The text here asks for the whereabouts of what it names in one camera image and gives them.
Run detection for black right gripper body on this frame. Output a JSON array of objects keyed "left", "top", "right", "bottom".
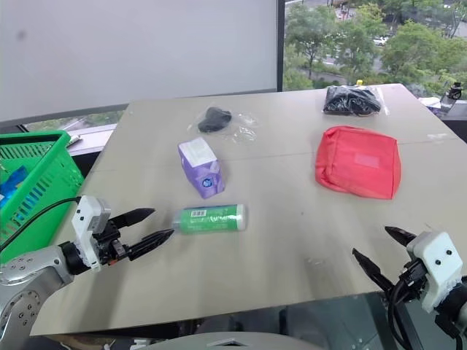
[{"left": 390, "top": 251, "right": 428, "bottom": 304}]

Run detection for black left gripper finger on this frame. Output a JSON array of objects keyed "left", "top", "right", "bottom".
[
  {"left": 109, "top": 207, "right": 157, "bottom": 230},
  {"left": 123, "top": 228, "right": 176, "bottom": 262}
]

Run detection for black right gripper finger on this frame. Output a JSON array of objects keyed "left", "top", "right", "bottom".
[
  {"left": 352, "top": 248, "right": 395, "bottom": 293},
  {"left": 385, "top": 225, "right": 417, "bottom": 253}
]

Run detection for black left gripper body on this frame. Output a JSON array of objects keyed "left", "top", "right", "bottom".
[{"left": 93, "top": 217, "right": 132, "bottom": 267}]

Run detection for green plastic shopping basket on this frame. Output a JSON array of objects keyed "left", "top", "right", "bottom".
[{"left": 0, "top": 130, "right": 85, "bottom": 256}]

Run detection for green cylindrical bag roll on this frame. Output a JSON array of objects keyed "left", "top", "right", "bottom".
[{"left": 171, "top": 203, "right": 250, "bottom": 236}]

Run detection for purple tissue pack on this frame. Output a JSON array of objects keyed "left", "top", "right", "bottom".
[{"left": 177, "top": 137, "right": 226, "bottom": 200}]

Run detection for red fabric pouch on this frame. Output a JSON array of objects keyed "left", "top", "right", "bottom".
[{"left": 314, "top": 125, "right": 403, "bottom": 201}]

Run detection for blue plastic object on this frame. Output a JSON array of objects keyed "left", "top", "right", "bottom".
[{"left": 0, "top": 166, "right": 29, "bottom": 209}]

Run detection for black item in clear bag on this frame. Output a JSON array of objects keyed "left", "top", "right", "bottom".
[{"left": 187, "top": 106, "right": 258, "bottom": 144}]

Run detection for purple and white box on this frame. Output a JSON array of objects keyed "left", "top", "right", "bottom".
[{"left": 424, "top": 96, "right": 457, "bottom": 114}]

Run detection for white roller blind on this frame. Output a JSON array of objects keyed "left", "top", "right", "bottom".
[{"left": 0, "top": 0, "right": 278, "bottom": 123}]

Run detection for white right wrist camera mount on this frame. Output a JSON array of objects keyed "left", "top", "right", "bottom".
[{"left": 406, "top": 231, "right": 465, "bottom": 314}]

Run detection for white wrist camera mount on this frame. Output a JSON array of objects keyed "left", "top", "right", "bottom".
[
  {"left": 406, "top": 231, "right": 465, "bottom": 314},
  {"left": 71, "top": 195, "right": 112, "bottom": 273}
]

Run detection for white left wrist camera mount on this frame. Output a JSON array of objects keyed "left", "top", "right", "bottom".
[{"left": 71, "top": 195, "right": 112, "bottom": 273}]

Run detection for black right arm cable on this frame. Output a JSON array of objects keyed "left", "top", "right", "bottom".
[{"left": 385, "top": 271, "right": 419, "bottom": 350}]

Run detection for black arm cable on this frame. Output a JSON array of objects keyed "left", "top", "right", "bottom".
[
  {"left": 0, "top": 196, "right": 83, "bottom": 253},
  {"left": 385, "top": 271, "right": 419, "bottom": 350}
]

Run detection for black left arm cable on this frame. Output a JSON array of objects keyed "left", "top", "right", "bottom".
[{"left": 0, "top": 196, "right": 83, "bottom": 253}]

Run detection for black cables in plastic bag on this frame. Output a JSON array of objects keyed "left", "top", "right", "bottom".
[{"left": 323, "top": 84, "right": 390, "bottom": 118}]

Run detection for dark window frame post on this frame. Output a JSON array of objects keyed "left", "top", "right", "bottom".
[{"left": 275, "top": 0, "right": 287, "bottom": 93}]

